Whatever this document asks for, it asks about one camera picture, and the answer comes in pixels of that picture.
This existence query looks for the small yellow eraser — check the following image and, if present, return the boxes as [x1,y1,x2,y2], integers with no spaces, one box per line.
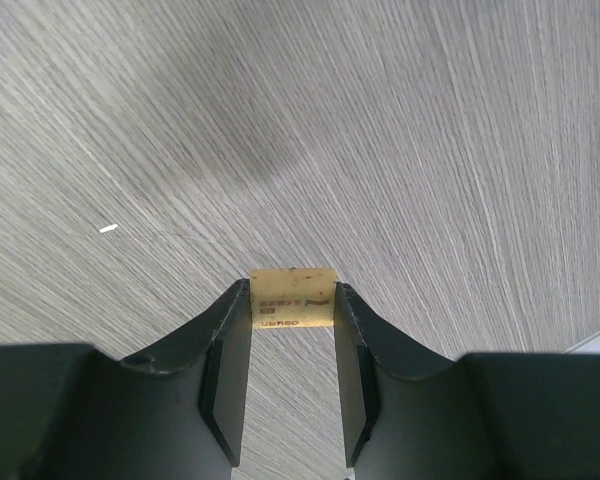
[249,267,338,330]

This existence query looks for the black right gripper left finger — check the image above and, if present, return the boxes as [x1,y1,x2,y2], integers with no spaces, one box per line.
[0,279,252,479]

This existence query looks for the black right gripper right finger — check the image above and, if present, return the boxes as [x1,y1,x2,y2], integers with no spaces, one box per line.
[334,283,600,479]

